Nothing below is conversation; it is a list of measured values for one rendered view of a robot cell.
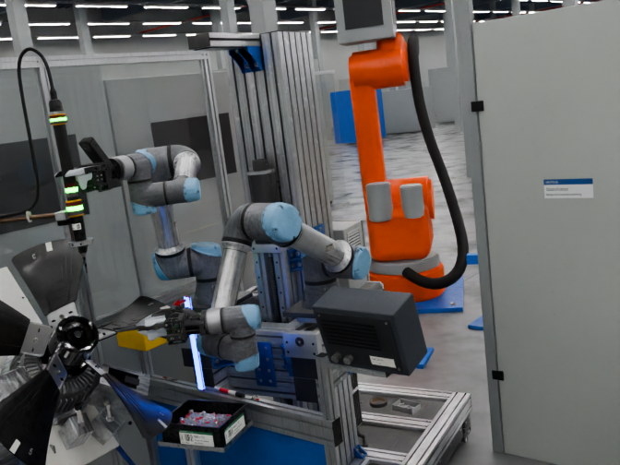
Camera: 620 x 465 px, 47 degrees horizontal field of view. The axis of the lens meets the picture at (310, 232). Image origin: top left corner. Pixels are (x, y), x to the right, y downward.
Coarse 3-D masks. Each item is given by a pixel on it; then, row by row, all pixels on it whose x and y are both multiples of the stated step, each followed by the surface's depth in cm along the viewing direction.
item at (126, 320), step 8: (144, 296) 229; (136, 304) 224; (144, 304) 224; (160, 304) 224; (120, 312) 220; (128, 312) 219; (136, 312) 219; (144, 312) 219; (152, 312) 219; (112, 320) 214; (120, 320) 213; (128, 320) 212; (136, 320) 212; (104, 328) 208; (112, 328) 207; (120, 328) 207; (128, 328) 207; (136, 328) 207; (144, 328) 209
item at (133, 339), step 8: (120, 336) 254; (128, 336) 251; (136, 336) 248; (144, 336) 245; (120, 344) 255; (128, 344) 252; (136, 344) 249; (144, 344) 246; (152, 344) 248; (160, 344) 251
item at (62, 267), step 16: (64, 240) 215; (16, 256) 212; (48, 256) 212; (64, 256) 212; (80, 256) 212; (32, 272) 210; (48, 272) 209; (64, 272) 209; (80, 272) 209; (32, 288) 208; (48, 288) 207; (64, 288) 206; (48, 304) 204; (64, 304) 203
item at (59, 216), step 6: (60, 216) 198; (66, 216) 198; (60, 222) 197; (66, 222) 197; (66, 228) 198; (66, 234) 198; (72, 234) 200; (66, 240) 199; (72, 240) 199; (84, 240) 199; (90, 240) 199; (72, 246) 198
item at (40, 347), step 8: (32, 328) 193; (40, 328) 194; (48, 328) 195; (32, 336) 193; (40, 336) 194; (48, 336) 195; (24, 344) 193; (32, 344) 194; (40, 344) 194; (24, 352) 193; (32, 352) 194; (40, 352) 195
